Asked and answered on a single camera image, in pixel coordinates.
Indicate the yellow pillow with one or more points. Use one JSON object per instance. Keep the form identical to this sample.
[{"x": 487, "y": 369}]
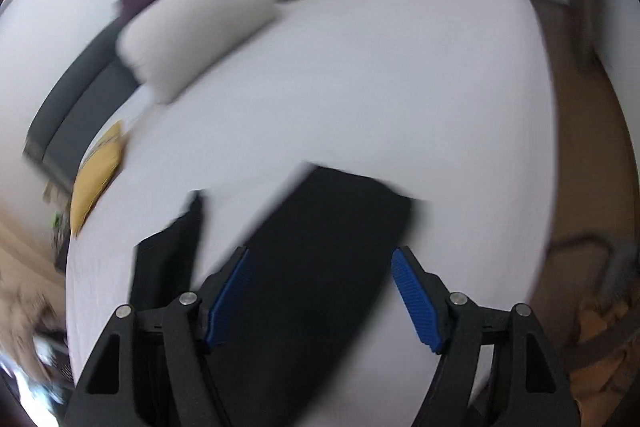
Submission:
[{"x": 95, "y": 187}]

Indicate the white bed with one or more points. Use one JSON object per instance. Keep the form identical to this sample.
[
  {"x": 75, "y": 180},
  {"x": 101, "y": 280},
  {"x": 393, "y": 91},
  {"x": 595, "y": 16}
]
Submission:
[{"x": 375, "y": 82}]

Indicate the dark grey headboard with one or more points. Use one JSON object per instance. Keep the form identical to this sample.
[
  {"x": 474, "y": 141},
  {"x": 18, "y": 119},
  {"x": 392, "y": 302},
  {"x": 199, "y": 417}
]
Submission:
[{"x": 80, "y": 92}]

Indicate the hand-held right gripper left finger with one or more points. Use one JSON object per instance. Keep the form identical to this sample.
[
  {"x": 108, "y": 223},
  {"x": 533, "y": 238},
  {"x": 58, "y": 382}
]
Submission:
[{"x": 227, "y": 297}]

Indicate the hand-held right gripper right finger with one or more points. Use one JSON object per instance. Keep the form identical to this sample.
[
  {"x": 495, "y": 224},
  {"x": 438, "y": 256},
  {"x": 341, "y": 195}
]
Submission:
[{"x": 415, "y": 302}]

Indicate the white pillow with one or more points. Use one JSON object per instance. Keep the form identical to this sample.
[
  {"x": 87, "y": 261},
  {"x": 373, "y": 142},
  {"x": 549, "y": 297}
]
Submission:
[{"x": 200, "y": 32}]

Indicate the black pants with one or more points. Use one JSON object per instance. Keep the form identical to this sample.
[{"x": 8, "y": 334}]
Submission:
[{"x": 325, "y": 257}]

